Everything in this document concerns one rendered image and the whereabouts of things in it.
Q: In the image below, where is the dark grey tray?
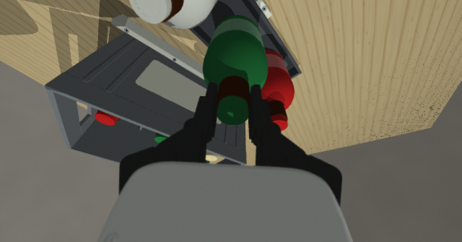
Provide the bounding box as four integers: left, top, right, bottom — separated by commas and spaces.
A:
189, 0, 302, 79

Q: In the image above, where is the red bottle with pale label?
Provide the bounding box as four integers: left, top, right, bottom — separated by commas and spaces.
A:
261, 50, 295, 131

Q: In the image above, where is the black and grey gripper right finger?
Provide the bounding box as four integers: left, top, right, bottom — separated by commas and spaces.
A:
248, 85, 342, 207

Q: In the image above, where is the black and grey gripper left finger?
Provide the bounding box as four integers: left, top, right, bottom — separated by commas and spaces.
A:
119, 82, 218, 194

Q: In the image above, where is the white bottle with grey label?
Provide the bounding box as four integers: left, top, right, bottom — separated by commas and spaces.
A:
129, 0, 217, 30

